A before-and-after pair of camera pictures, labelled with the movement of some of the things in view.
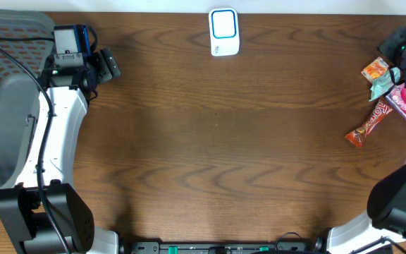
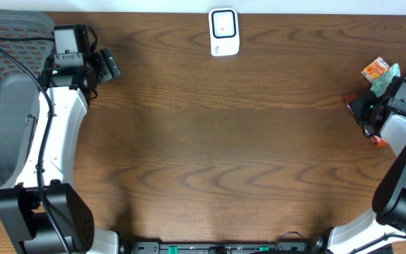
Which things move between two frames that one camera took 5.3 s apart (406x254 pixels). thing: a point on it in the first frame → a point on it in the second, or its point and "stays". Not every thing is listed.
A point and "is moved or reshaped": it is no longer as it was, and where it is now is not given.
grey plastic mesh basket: [8, 96] stays
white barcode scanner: [224, 31] stays
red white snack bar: [357, 135] is moved or reshaped
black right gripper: [390, 44] → [359, 105]
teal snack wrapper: [382, 83] stays
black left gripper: [108, 64] stays
